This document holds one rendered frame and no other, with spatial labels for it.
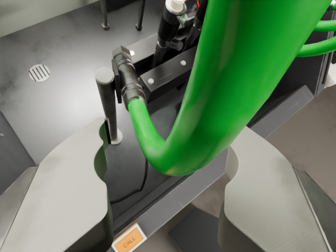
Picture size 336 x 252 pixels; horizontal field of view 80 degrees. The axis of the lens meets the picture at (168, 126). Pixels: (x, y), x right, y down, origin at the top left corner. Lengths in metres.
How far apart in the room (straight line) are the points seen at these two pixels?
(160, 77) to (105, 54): 0.23
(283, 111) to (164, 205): 0.34
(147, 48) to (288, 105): 0.35
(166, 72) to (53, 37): 0.33
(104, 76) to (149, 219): 0.28
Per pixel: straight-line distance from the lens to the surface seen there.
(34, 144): 0.53
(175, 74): 0.40
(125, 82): 0.18
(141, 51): 0.41
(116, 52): 0.23
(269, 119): 0.51
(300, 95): 0.59
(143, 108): 0.15
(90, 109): 0.52
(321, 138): 2.12
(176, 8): 0.30
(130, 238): 0.38
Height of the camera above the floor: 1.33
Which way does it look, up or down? 72 degrees down
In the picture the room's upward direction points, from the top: 48 degrees clockwise
